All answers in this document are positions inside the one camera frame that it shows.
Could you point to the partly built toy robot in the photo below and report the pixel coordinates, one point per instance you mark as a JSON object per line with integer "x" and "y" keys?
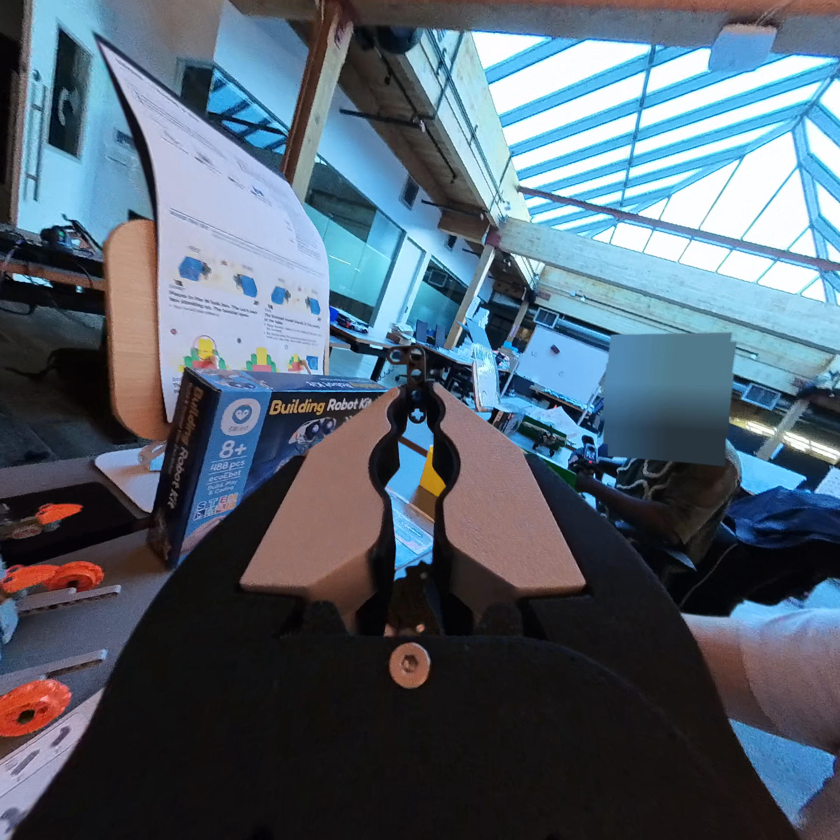
{"x": 6, "y": 617}

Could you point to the robot kit box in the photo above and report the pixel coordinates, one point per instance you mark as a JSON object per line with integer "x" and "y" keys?
{"x": 216, "y": 459}

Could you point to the navy jacket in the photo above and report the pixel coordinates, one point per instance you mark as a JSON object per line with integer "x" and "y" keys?
{"x": 781, "y": 525}

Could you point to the grey desk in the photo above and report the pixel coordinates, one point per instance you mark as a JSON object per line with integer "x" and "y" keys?
{"x": 65, "y": 630}

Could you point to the green plastic bin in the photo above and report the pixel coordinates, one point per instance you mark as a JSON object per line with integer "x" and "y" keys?
{"x": 544, "y": 436}

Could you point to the orange toy gear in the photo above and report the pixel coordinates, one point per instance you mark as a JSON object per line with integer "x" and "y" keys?
{"x": 72, "y": 574}
{"x": 29, "y": 707}

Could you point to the white instruction poster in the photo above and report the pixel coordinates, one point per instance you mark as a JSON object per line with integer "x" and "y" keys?
{"x": 229, "y": 229}

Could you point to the open white instruction booklet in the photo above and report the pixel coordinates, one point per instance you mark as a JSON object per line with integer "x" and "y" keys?
{"x": 33, "y": 768}

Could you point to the wooden easel board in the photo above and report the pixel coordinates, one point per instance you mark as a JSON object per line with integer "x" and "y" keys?
{"x": 487, "y": 384}

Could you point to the black flat case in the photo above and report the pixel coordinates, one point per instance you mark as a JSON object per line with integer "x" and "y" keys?
{"x": 79, "y": 525}

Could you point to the grey holed beam with blue pin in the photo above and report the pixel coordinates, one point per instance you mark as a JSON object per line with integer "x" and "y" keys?
{"x": 407, "y": 358}

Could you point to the whiteboard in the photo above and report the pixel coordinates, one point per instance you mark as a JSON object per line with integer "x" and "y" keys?
{"x": 564, "y": 364}

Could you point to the robot sticker sheet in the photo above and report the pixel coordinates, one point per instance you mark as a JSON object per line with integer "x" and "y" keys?
{"x": 410, "y": 531}

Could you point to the white stand base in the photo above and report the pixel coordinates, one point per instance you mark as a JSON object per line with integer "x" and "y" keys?
{"x": 131, "y": 482}

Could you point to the black phone sign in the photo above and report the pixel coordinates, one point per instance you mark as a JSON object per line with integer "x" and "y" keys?
{"x": 69, "y": 92}

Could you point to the yellow plastic bin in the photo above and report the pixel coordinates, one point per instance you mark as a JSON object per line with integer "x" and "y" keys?
{"x": 432, "y": 476}

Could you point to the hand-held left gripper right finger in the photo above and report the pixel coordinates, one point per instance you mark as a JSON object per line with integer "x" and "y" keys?
{"x": 512, "y": 525}

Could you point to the small white ceiling device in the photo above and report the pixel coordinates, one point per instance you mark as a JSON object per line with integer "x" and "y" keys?
{"x": 741, "y": 47}

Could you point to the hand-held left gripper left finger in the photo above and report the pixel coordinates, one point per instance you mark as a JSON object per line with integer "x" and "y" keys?
{"x": 308, "y": 525}

